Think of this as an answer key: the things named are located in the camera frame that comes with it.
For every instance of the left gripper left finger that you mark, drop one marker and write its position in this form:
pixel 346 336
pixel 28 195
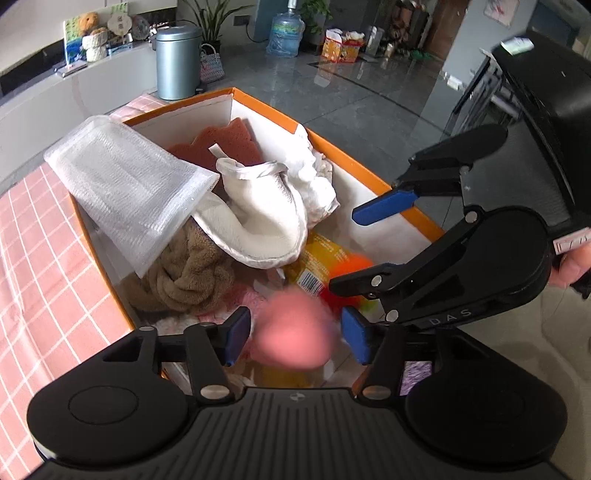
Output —
pixel 209 348

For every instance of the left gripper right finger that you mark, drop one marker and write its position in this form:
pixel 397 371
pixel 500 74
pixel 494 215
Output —
pixel 364 339

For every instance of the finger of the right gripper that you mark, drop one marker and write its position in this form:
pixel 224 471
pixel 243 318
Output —
pixel 381 281
pixel 434 172

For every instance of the orange crochet fruit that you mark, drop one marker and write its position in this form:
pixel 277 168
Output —
pixel 341 290

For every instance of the yellow snack packet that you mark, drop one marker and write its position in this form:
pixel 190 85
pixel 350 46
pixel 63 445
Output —
pixel 312 270

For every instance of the brown plush toy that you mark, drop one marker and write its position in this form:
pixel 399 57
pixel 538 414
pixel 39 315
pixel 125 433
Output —
pixel 191 275

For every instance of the pink makeup sponge egg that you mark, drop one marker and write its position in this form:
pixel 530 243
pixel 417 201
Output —
pixel 294 331

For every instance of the beige drawstring bag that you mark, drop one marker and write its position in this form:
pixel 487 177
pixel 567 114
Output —
pixel 263 223

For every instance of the white mesh pouch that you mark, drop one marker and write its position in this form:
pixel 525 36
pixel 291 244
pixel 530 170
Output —
pixel 135 191

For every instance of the brown pink sponge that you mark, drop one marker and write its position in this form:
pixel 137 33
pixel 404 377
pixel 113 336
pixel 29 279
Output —
pixel 234 140

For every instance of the white cloth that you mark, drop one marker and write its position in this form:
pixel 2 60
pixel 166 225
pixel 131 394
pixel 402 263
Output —
pixel 311 174

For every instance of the person's hand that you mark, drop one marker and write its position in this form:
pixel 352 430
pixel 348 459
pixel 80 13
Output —
pixel 574 265

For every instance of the orange cardboard box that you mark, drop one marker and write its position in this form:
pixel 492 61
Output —
pixel 396 239

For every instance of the pink checkered tablecloth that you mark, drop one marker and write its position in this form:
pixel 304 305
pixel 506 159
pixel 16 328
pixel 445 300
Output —
pixel 56 306

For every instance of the red gift bag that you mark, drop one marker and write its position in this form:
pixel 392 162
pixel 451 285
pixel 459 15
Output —
pixel 342 46

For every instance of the blue water jug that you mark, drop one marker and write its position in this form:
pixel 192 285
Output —
pixel 286 32

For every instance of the potted plant near bin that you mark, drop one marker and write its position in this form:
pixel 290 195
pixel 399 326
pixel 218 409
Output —
pixel 211 15

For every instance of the white marble tv console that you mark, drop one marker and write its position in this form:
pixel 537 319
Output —
pixel 37 117

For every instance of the grey metal trash can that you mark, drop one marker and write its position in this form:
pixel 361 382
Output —
pixel 178 61

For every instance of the small teddy bear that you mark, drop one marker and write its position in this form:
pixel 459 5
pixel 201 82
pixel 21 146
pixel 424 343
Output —
pixel 88 22

